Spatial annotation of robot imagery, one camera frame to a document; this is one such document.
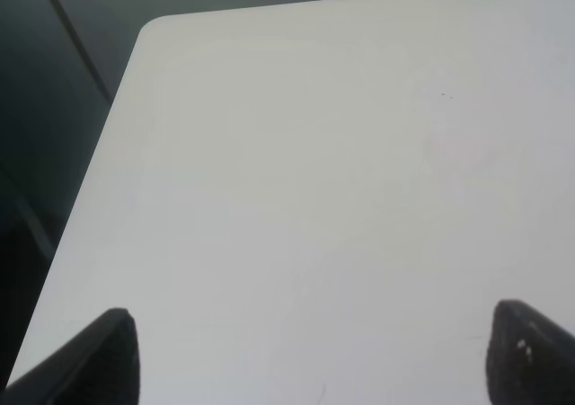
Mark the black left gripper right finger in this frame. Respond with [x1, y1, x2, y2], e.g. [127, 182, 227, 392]
[485, 300, 574, 405]

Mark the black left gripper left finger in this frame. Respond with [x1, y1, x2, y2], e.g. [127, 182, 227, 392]
[1, 308, 140, 404]

